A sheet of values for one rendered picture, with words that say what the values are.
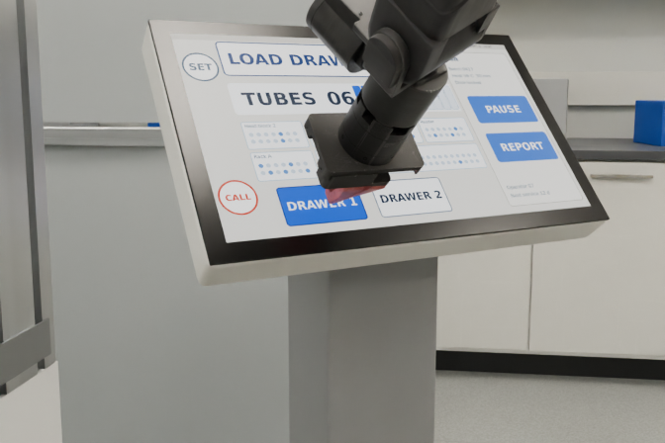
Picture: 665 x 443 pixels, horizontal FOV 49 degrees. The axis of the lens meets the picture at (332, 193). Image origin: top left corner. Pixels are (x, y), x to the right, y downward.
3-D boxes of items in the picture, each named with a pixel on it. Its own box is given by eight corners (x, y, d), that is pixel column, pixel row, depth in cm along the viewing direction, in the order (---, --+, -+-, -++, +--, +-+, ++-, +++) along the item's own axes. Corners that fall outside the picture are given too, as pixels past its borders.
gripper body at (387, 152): (300, 126, 68) (328, 72, 62) (394, 123, 73) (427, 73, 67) (321, 184, 65) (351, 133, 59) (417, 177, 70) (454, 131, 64)
